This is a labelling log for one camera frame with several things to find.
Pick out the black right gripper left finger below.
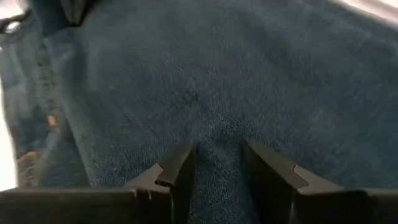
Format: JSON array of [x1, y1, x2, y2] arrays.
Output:
[[0, 139, 197, 224]]

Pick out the blue denim jeans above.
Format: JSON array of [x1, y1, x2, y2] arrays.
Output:
[[0, 0, 398, 224]]

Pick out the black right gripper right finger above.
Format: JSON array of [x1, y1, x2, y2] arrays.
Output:
[[243, 138, 398, 224]]

